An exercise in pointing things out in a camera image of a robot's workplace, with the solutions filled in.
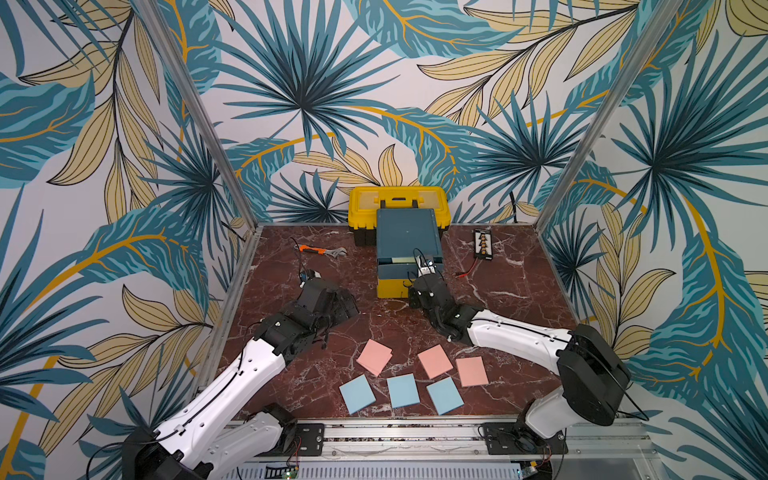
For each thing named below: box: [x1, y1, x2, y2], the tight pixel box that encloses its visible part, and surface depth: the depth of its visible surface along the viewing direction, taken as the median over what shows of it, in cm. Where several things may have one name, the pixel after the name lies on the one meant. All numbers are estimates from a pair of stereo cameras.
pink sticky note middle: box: [417, 344, 453, 379], surface depth 88 cm
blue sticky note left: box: [338, 374, 376, 415], surface depth 82 cm
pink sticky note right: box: [456, 356, 489, 387], surface depth 86 cm
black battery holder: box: [473, 229, 494, 260], surface depth 115 cm
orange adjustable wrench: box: [294, 244, 348, 259], surface depth 112 cm
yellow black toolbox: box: [348, 186, 451, 247], surface depth 105 cm
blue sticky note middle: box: [386, 373, 420, 409], surface depth 83 cm
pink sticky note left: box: [356, 339, 393, 377], surface depth 89 cm
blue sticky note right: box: [426, 376, 465, 416], surface depth 82 cm
